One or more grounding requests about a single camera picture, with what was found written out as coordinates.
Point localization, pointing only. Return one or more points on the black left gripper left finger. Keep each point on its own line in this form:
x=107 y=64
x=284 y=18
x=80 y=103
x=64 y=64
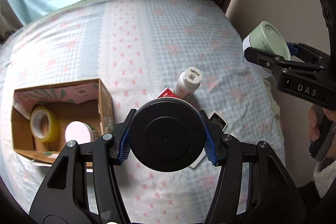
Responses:
x=63 y=196

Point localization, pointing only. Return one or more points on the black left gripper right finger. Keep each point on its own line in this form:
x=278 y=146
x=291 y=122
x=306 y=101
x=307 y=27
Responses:
x=254 y=187

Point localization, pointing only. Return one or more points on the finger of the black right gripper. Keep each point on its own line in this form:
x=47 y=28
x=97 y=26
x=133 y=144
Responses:
x=263 y=62
x=302 y=51

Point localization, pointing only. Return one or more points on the pale green round tin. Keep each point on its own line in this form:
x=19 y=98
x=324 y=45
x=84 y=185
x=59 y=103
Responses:
x=267 y=38

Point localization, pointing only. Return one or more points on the white lidded round jar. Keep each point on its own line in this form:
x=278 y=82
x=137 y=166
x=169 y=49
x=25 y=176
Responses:
x=80 y=132

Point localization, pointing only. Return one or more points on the yellow tape roll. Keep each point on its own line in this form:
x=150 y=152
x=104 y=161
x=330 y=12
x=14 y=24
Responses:
x=44 y=125

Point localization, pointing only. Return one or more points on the white pill bottle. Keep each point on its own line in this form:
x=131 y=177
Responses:
x=188 y=82

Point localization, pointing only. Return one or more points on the black lidded small jar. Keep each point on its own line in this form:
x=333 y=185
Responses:
x=167 y=134

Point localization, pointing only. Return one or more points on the person right hand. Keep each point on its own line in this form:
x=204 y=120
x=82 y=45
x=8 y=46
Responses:
x=313 y=131

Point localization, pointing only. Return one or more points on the white electronic thermometer device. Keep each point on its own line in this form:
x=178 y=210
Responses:
x=213 y=149

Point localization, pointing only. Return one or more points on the brown cardboard box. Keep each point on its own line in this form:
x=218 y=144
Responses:
x=87 y=101

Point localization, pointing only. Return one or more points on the red carton box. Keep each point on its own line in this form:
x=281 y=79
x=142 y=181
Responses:
x=167 y=93

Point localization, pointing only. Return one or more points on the checked floral bed sheet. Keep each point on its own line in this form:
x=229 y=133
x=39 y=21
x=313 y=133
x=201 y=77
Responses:
x=137 y=48

